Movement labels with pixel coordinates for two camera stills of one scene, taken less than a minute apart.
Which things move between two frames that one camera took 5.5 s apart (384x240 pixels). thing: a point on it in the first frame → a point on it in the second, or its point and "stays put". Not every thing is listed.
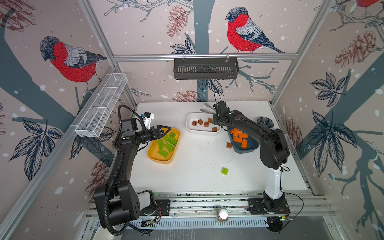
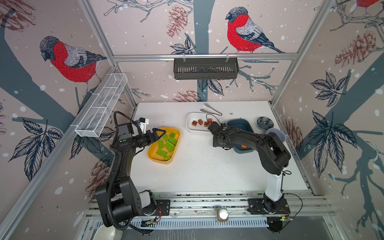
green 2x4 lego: (160, 144) stays put
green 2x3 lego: (172, 140) stays put
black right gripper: (214, 119) → (215, 142)
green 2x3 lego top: (169, 146) stays put
